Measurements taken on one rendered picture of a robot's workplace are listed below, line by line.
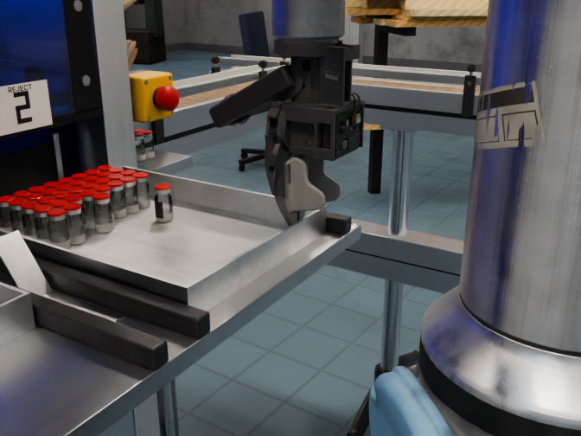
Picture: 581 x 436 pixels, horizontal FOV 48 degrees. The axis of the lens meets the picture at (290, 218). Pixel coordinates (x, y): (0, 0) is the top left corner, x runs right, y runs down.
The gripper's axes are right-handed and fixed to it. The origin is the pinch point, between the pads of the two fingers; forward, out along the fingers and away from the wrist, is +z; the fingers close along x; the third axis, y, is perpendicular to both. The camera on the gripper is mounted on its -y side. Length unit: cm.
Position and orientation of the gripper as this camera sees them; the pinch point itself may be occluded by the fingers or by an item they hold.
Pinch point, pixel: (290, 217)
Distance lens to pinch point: 74.9
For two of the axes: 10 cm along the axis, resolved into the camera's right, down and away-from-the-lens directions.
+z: 0.0, 9.4, 3.5
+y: 8.6, 1.8, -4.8
